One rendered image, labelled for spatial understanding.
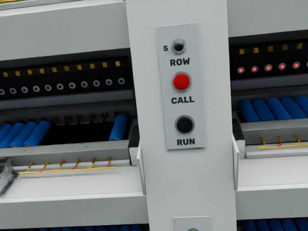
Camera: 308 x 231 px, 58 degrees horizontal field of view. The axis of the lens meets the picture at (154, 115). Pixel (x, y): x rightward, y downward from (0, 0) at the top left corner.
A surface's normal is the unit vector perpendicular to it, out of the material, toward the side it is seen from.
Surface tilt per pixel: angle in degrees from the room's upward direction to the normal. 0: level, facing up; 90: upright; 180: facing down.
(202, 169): 90
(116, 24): 109
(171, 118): 90
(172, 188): 90
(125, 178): 19
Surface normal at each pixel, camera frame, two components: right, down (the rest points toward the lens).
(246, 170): -0.11, -0.86
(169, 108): -0.08, 0.18
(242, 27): -0.04, 0.50
